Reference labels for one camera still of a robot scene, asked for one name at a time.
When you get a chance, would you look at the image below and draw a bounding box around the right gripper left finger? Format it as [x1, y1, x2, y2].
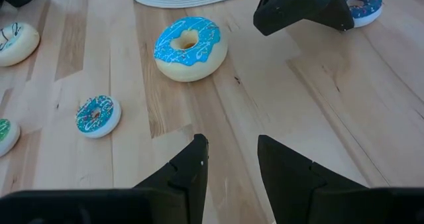
[0, 133, 209, 224]

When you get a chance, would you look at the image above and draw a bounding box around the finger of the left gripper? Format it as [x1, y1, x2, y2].
[253, 0, 312, 36]
[309, 0, 355, 32]

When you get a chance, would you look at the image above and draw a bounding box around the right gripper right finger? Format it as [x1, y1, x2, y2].
[257, 135, 424, 224]

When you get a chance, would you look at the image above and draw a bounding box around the small dark blue donut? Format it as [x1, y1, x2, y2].
[343, 0, 384, 28]

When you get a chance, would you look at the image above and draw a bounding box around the large blue iced donut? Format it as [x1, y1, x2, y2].
[153, 17, 229, 83]

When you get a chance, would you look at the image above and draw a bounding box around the small teal sprinkle donut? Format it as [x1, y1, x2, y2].
[75, 95, 122, 139]

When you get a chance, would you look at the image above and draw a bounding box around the small green iced donut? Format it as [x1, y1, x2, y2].
[0, 118, 21, 158]

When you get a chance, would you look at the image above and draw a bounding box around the large mint striped donut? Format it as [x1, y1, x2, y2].
[0, 21, 40, 68]

